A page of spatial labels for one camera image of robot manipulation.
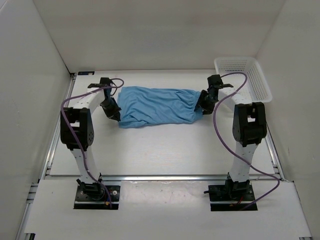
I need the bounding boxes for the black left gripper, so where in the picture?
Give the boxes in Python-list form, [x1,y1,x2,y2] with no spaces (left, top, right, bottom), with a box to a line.
[99,97,121,121]

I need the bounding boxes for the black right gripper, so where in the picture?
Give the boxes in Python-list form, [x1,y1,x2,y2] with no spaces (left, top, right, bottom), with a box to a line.
[195,89,219,115]

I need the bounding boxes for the light blue shorts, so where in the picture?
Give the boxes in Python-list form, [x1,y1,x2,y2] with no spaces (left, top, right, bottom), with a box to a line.
[117,86,203,129]

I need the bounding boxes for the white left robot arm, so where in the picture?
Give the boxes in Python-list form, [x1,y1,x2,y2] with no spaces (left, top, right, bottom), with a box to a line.
[60,77,124,204]

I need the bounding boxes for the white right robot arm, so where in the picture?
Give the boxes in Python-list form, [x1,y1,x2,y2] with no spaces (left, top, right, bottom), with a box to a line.
[194,72,267,200]

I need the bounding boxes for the white plastic mesh basket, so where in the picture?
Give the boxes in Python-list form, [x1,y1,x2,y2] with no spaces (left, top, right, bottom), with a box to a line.
[214,56,273,103]

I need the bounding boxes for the aluminium front rail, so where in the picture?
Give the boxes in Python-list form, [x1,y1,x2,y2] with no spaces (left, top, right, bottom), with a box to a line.
[102,174,227,181]

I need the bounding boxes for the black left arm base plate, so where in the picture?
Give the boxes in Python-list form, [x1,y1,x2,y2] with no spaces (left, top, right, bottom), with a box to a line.
[73,179,121,210]

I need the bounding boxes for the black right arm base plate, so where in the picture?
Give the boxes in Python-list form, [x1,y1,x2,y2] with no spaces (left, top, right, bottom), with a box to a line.
[203,179,258,212]

